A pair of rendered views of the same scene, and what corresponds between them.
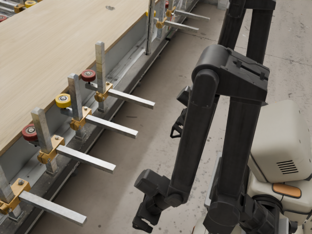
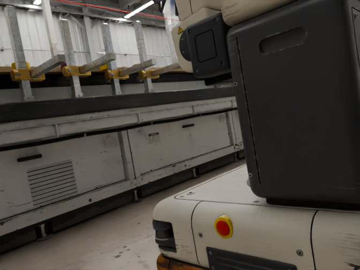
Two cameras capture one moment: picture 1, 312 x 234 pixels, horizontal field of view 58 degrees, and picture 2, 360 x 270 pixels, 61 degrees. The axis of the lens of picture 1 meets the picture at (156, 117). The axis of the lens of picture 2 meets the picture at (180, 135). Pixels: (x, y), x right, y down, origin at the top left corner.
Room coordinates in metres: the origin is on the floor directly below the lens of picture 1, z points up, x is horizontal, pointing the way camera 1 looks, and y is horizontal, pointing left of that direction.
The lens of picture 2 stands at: (-0.41, -0.73, 0.51)
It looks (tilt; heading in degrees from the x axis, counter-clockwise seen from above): 3 degrees down; 28
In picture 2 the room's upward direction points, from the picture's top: 10 degrees counter-clockwise
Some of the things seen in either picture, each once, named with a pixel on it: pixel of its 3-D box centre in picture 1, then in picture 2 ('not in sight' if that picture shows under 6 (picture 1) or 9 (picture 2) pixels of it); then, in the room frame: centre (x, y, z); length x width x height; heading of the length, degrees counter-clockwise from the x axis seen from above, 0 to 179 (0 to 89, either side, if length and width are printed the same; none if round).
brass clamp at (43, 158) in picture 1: (51, 149); (76, 71); (0.80, 0.45, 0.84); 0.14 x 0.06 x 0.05; 165
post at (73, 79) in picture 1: (77, 113); (111, 65); (1.01, 0.39, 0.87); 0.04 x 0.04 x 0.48; 75
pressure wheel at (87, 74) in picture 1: (88, 80); not in sight; (1.32, 0.42, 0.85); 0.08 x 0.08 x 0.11
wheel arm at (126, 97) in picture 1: (119, 95); (160, 71); (1.27, 0.23, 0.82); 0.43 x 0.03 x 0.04; 75
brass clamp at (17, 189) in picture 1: (13, 196); (28, 75); (0.55, 0.52, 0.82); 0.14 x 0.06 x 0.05; 165
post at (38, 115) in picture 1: (47, 149); (71, 66); (0.77, 0.46, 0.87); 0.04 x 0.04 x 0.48; 75
